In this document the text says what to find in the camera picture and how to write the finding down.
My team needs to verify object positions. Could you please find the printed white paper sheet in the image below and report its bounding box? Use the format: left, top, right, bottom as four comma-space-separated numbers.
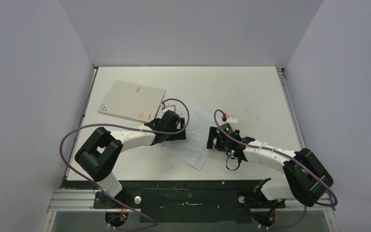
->
163, 106, 215, 170

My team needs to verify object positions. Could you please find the cream and black file folder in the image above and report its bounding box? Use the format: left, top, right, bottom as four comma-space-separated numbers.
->
98, 81, 166, 123

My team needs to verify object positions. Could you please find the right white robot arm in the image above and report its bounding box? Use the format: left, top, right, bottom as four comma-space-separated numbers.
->
206, 123, 334, 207

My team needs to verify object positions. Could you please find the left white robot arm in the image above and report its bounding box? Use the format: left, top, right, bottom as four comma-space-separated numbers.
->
74, 110, 186, 208

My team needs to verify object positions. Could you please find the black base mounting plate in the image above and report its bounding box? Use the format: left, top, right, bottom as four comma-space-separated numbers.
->
60, 180, 288, 224

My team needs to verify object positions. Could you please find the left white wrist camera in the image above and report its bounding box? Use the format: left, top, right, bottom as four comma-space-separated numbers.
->
162, 103, 177, 112

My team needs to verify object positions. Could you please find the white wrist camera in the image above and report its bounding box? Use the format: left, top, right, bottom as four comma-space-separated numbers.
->
162, 103, 177, 112
225, 116, 238, 124

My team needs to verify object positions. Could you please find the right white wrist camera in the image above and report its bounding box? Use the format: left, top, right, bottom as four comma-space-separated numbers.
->
225, 116, 238, 124

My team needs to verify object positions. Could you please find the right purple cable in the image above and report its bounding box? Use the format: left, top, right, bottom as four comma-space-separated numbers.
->
214, 109, 339, 230

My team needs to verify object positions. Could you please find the purple cable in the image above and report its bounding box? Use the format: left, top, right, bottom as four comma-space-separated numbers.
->
59, 98, 190, 232
214, 109, 339, 230

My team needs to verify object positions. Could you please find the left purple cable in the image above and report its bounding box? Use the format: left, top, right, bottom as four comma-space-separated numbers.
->
59, 98, 190, 232

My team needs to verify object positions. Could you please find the aluminium frame rail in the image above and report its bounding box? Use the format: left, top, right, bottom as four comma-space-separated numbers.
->
42, 189, 339, 232

